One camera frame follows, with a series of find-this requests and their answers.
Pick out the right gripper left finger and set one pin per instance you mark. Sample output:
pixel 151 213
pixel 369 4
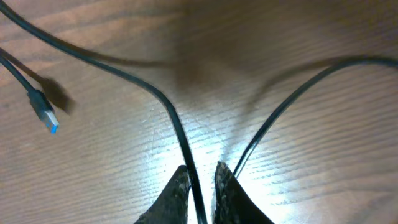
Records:
pixel 171 205

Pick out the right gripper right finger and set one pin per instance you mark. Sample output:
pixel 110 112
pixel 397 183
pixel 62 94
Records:
pixel 233 205

